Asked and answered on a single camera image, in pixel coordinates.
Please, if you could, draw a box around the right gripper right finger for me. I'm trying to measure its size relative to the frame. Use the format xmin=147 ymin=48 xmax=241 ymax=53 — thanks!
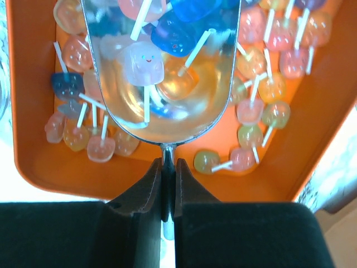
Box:
xmin=174 ymin=159 xmax=334 ymax=267

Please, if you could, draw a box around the silver metal scoop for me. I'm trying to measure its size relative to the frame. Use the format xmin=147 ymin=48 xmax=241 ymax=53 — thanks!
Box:
xmin=80 ymin=0 xmax=242 ymax=241

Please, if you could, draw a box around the orange tray of candies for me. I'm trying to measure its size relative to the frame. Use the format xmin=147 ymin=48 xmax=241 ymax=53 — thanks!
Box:
xmin=6 ymin=1 xmax=356 ymax=202

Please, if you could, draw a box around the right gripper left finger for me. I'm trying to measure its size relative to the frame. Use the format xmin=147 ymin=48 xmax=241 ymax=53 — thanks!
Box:
xmin=1 ymin=159 xmax=162 ymax=267

